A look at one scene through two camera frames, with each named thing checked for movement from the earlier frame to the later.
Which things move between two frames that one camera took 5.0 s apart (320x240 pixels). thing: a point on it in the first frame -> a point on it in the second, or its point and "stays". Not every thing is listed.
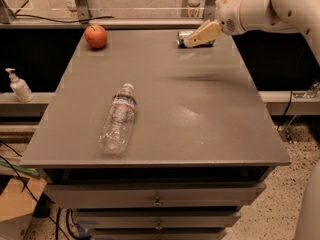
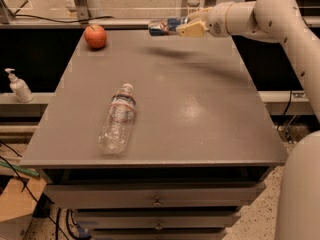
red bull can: [183, 35] -> [167, 26]
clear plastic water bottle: [117, 130] stays
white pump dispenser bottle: [20, 87] stays
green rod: [20, 168] stays
